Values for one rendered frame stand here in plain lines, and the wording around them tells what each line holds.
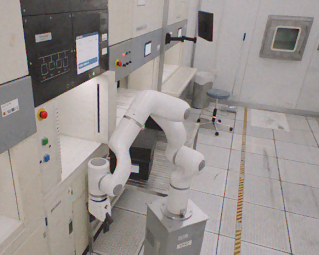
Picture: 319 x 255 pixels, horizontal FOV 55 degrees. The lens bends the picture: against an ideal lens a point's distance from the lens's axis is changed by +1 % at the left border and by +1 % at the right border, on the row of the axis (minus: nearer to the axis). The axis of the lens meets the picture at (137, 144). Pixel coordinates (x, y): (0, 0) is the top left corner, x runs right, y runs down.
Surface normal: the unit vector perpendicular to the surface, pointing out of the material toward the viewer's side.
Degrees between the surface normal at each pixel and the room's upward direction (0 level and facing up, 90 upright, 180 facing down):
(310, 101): 90
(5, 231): 0
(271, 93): 90
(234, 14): 90
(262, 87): 90
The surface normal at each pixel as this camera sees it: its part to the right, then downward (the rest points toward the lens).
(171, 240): 0.44, 0.43
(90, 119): -0.33, 0.41
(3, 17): 0.94, 0.18
